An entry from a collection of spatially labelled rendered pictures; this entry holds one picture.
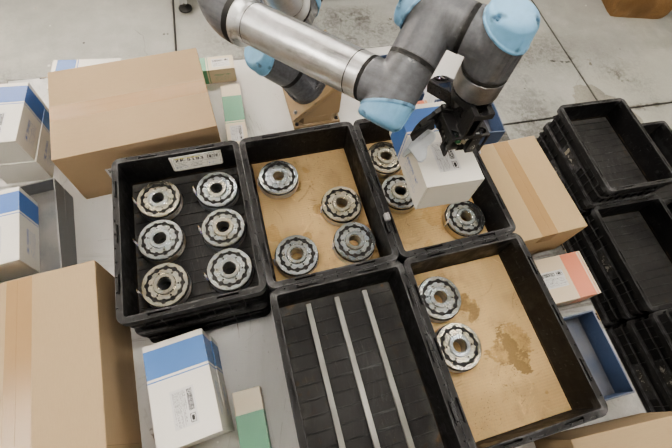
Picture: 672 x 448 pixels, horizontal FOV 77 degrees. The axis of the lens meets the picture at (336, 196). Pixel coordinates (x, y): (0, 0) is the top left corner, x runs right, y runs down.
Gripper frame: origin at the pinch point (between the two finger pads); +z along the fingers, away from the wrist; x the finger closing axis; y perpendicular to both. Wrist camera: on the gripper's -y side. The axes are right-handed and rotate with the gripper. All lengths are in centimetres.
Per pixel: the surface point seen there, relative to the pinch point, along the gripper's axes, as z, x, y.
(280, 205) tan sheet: 27.9, -32.0, -6.8
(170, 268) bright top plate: 25, -59, 6
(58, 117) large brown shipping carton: 21, -84, -38
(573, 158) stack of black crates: 59, 84, -24
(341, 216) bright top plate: 25.0, -17.7, 0.4
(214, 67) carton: 35, -45, -65
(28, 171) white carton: 36, -98, -33
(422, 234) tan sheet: 27.8, 2.4, 7.8
